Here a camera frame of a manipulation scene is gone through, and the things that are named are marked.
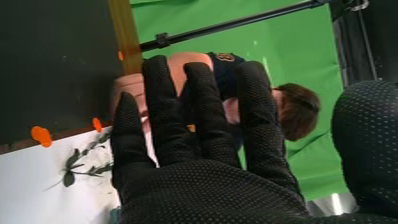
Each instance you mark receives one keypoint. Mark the black stand pole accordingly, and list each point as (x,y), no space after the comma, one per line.
(237,22)

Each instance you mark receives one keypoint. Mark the dark mat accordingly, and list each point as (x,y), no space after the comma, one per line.
(59,66)

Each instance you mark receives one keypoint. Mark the white sheet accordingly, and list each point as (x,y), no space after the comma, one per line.
(41,196)

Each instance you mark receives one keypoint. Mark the green sprig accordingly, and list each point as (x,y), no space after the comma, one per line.
(71,160)

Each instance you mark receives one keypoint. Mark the person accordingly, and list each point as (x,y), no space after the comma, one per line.
(299,110)

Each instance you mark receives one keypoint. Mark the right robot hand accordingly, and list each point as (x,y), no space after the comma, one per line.
(206,193)

